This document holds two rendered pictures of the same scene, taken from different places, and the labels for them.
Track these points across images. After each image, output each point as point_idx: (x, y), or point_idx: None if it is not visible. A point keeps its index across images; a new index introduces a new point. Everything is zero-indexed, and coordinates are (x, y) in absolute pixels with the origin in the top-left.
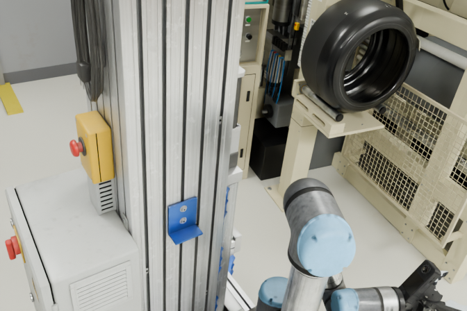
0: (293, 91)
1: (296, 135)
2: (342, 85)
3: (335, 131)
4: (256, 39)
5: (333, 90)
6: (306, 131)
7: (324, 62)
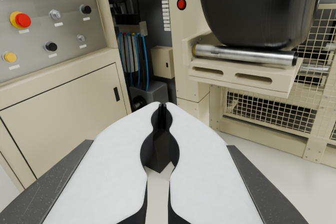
0: (185, 57)
1: (192, 114)
2: None
3: (291, 83)
4: (98, 15)
5: (307, 1)
6: (202, 105)
7: None
